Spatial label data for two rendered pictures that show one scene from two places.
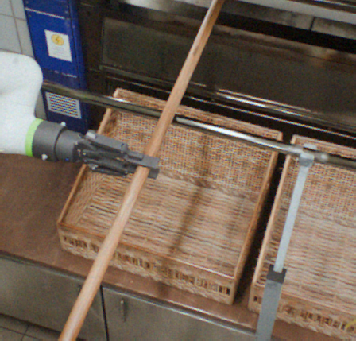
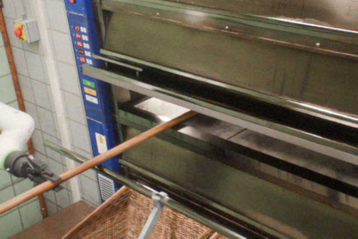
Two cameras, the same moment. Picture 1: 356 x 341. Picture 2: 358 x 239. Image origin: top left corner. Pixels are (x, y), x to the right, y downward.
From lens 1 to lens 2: 1.53 m
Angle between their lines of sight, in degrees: 37
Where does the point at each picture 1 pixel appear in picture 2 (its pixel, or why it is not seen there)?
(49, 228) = not seen: outside the picture
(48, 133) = (14, 154)
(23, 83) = (15, 125)
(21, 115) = (8, 144)
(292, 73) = (217, 172)
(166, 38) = (154, 142)
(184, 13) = (158, 122)
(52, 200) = not seen: outside the picture
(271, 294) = not seen: outside the picture
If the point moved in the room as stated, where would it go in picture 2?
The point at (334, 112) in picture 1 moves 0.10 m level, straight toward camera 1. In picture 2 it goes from (241, 206) to (223, 219)
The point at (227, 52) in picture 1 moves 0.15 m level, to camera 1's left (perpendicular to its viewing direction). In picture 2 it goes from (184, 154) to (153, 149)
